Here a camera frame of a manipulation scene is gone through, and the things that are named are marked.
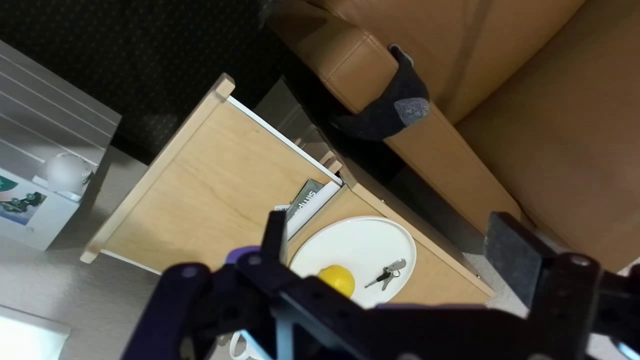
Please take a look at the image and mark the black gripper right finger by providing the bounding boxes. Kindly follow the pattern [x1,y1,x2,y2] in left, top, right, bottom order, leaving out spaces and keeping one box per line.
[485,210,561,311]

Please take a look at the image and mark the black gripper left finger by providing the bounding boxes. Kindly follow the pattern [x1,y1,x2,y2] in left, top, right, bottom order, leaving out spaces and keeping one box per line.
[258,209,292,267]

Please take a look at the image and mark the yellow lemon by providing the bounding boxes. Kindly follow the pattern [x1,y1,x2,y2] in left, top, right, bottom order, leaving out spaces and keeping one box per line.
[317,264,358,301]

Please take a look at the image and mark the striped book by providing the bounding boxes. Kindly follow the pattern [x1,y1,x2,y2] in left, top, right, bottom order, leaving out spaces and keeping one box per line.
[285,179,345,240]

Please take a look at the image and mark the light wooden nightstand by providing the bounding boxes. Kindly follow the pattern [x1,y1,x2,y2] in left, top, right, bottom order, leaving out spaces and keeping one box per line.
[78,71,499,316]

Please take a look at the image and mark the white round plate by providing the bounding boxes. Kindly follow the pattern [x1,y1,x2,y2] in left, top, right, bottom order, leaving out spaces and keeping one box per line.
[286,215,420,311]

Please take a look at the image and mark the metal keys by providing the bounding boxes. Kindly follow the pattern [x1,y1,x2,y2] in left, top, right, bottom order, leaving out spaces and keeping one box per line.
[362,258,409,293]

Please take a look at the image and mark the brown leather sofa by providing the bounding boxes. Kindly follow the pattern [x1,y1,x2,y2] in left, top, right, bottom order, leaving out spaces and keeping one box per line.
[267,0,640,277]

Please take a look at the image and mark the black and grey sock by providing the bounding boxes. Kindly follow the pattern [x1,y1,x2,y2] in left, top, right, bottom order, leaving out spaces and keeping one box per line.
[331,43,435,145]

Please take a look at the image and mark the small white round device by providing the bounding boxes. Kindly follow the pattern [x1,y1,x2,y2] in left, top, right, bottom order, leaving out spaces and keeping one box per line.
[47,150,95,188]

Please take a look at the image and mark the white printed box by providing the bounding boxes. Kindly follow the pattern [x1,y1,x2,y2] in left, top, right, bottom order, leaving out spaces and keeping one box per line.
[0,167,83,253]

